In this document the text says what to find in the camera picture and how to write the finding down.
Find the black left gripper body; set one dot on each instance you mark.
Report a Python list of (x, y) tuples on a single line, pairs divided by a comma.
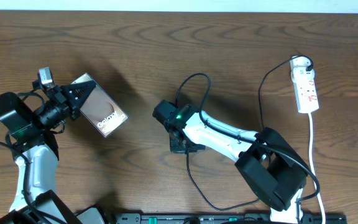
[(58, 96)]

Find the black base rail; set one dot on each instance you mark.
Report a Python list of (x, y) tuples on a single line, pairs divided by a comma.
[(127, 218)]

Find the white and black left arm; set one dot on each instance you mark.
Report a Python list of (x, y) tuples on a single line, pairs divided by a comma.
[(31, 119)]

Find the white charger adapter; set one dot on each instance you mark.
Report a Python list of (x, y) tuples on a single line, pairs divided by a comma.
[(300, 74)]

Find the white power strip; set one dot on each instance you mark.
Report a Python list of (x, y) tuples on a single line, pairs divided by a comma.
[(305, 92)]

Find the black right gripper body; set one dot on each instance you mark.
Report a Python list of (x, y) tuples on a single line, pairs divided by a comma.
[(185, 147)]

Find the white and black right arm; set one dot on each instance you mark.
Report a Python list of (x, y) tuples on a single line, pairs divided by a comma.
[(268, 164)]

